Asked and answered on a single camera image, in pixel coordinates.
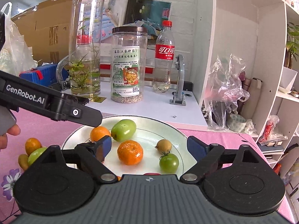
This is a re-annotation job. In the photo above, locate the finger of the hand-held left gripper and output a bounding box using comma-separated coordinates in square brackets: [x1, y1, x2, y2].
[88, 141, 105, 164]
[48, 93, 103, 128]

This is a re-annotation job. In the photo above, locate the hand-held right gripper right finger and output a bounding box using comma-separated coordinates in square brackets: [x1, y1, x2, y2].
[180, 135, 260, 183]

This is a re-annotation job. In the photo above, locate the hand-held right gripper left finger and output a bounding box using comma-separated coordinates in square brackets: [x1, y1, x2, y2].
[37, 135, 117, 184]

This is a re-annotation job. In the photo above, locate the green wax apple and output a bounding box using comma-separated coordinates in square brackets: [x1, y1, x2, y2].
[27, 147, 48, 166]
[111, 119, 137, 142]

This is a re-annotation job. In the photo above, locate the green tomato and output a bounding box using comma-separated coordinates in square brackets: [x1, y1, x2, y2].
[159, 152, 180, 174]

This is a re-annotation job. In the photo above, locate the brown kiwi fruit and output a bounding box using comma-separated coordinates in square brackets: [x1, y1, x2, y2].
[155, 139, 172, 153]
[18, 154, 30, 171]

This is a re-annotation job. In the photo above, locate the white plate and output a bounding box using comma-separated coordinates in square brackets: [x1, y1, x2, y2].
[62, 115, 198, 177]

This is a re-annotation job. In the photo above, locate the person's left hand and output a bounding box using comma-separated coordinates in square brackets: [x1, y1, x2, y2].
[0, 123, 21, 150]

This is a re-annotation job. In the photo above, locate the blue device box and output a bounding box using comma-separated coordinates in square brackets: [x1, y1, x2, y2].
[19, 64, 59, 85]

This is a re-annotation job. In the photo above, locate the pink flowered tablecloth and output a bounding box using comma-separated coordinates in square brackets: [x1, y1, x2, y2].
[0, 108, 296, 224]

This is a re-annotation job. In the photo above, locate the grey metal stand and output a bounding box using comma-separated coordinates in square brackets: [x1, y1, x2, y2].
[169, 55, 187, 105]
[56, 57, 71, 91]

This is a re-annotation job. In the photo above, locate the translucent plastic bag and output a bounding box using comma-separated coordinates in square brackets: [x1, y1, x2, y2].
[0, 2, 44, 78]

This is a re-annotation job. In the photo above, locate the small patterned ceramic cup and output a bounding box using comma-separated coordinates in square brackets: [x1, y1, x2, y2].
[226, 114, 247, 132]

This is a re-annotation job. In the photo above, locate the tall glass plant vase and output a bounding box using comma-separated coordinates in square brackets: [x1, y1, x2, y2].
[68, 0, 104, 96]

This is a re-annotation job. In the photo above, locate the labelled clear plastic jar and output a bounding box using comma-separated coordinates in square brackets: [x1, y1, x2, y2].
[111, 27, 149, 103]

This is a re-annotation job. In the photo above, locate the crumpled clear plastic bag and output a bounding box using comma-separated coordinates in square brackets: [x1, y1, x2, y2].
[203, 54, 251, 130]

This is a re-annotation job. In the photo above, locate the small red-capped clear bottle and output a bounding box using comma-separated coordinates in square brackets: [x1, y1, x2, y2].
[77, 35, 92, 52]

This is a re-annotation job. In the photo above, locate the cardboard box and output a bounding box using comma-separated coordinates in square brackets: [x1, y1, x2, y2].
[10, 0, 85, 69]

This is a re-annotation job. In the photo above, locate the stack of books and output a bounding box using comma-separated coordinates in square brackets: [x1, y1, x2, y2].
[258, 142, 285, 160]

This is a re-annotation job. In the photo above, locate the clear bag with red contents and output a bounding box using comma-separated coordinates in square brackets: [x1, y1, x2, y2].
[259, 114, 288, 143]

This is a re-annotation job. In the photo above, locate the red-labelled soda bottle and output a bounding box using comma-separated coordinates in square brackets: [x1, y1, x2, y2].
[152, 20, 176, 93]

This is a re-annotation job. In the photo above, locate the white plant pot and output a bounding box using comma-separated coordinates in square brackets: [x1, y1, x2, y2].
[279, 66, 298, 89]

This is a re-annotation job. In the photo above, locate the white shelf unit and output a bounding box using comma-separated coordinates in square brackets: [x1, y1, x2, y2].
[190, 0, 299, 192]

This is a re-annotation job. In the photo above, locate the green potted plant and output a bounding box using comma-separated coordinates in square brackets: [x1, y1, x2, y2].
[285, 22, 299, 71]

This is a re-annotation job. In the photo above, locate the wall poster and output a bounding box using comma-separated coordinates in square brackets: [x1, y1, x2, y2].
[102, 0, 172, 45]

